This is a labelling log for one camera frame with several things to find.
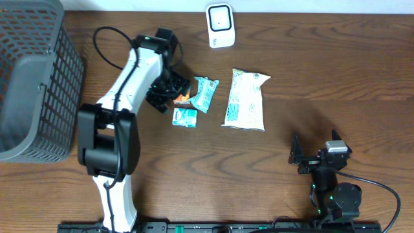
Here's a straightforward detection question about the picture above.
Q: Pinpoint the white barcode scanner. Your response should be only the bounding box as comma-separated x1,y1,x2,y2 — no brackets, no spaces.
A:
206,3,235,49

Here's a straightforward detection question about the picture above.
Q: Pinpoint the green snack packet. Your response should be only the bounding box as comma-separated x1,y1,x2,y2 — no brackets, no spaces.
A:
189,76,219,113

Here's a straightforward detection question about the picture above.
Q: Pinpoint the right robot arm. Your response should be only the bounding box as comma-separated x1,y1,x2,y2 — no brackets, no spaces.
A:
289,130,362,229

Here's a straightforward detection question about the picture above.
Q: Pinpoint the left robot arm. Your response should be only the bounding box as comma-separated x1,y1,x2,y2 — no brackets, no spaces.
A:
77,28,190,232

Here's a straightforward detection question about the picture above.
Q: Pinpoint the grey plastic mesh basket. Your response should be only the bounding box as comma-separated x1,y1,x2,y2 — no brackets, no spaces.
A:
1,0,85,163

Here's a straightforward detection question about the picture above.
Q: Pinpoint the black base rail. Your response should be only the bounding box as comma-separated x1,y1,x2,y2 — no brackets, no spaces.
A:
57,221,383,233

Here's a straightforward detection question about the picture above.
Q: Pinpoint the orange tissue pack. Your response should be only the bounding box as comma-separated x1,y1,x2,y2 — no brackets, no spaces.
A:
173,88,191,107

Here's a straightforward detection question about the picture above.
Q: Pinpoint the cream snack bag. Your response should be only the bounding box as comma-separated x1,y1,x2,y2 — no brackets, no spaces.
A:
222,68,270,131

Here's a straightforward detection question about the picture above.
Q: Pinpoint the teal tissue pack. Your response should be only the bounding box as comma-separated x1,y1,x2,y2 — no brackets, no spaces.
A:
172,108,198,128

